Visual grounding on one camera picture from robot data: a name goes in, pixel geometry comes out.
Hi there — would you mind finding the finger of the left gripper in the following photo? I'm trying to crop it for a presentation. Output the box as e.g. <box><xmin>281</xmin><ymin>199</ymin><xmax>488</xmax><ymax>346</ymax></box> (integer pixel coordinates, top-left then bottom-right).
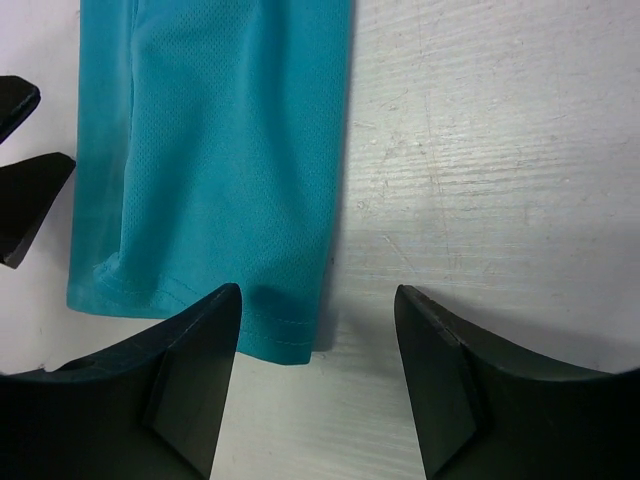
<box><xmin>0</xmin><ymin>75</ymin><xmax>40</xmax><ymax>143</ymax></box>
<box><xmin>1</xmin><ymin>152</ymin><xmax>76</xmax><ymax>269</ymax></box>

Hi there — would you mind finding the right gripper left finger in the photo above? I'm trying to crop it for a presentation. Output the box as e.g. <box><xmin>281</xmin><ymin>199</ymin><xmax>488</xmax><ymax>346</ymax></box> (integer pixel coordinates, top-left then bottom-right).
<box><xmin>1</xmin><ymin>284</ymin><xmax>242</xmax><ymax>479</ymax></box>

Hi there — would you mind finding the teal t shirt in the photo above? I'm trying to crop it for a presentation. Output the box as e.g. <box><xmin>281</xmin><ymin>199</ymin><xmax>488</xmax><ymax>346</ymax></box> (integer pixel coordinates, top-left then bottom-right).
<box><xmin>66</xmin><ymin>1</ymin><xmax>353</xmax><ymax>365</ymax></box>

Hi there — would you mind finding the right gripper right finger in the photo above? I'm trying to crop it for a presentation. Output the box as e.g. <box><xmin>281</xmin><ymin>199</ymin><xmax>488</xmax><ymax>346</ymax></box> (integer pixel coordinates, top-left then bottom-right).
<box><xmin>394</xmin><ymin>285</ymin><xmax>639</xmax><ymax>479</ymax></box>

